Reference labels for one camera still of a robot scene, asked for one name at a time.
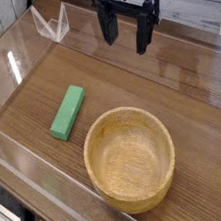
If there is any clear acrylic front wall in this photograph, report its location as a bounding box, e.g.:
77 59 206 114
0 92 154 221

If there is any brown wooden bowl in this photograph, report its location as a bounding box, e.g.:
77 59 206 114
83 106 176 214

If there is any clear acrylic corner bracket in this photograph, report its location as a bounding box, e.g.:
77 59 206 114
30 4 70 43

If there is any green rectangular block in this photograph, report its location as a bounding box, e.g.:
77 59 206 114
50 85 85 141

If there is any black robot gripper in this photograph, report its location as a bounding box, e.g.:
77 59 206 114
94 0 160 55

